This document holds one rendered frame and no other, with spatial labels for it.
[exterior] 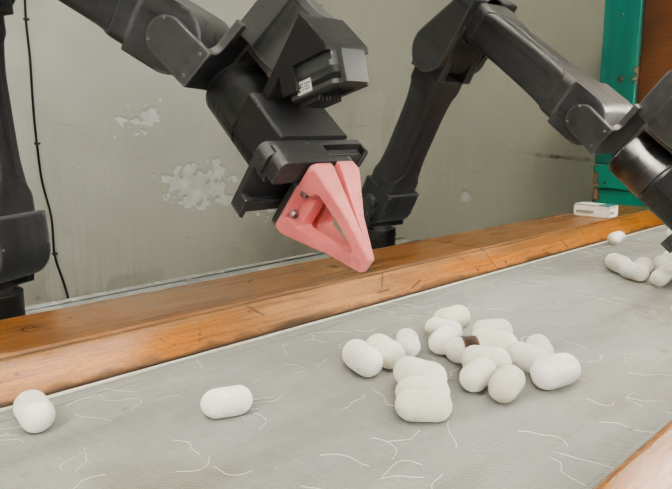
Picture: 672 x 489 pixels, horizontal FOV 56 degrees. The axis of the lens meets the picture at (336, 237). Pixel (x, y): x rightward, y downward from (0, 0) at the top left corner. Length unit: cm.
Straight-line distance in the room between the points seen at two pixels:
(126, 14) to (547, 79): 48
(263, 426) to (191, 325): 15
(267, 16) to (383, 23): 215
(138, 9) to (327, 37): 18
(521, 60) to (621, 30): 54
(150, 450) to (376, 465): 12
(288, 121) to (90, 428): 25
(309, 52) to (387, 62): 218
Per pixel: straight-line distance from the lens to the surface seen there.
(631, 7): 136
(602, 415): 42
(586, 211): 113
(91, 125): 250
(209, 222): 277
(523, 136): 228
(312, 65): 46
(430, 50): 92
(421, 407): 38
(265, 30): 53
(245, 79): 53
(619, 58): 135
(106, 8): 59
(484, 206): 237
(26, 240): 69
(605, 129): 76
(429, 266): 70
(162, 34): 55
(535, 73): 83
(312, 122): 49
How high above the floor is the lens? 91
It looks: 10 degrees down
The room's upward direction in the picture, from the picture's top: straight up
